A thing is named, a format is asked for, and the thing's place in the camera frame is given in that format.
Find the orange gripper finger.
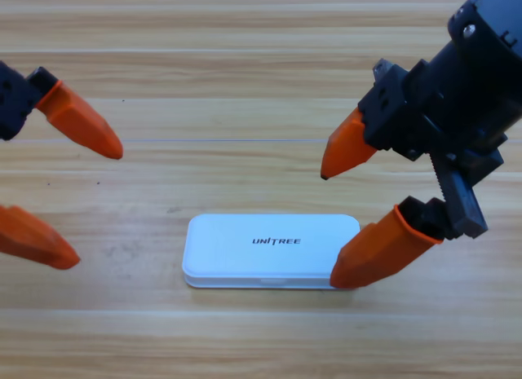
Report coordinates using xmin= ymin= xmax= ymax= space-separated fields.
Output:
xmin=329 ymin=205 xmax=445 ymax=289
xmin=0 ymin=205 xmax=82 ymax=271

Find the white Unitree pencil case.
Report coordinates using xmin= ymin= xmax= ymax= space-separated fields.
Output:
xmin=182 ymin=214 xmax=362 ymax=290

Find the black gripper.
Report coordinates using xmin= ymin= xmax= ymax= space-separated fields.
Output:
xmin=321 ymin=3 xmax=522 ymax=240
xmin=0 ymin=60 xmax=124 ymax=161

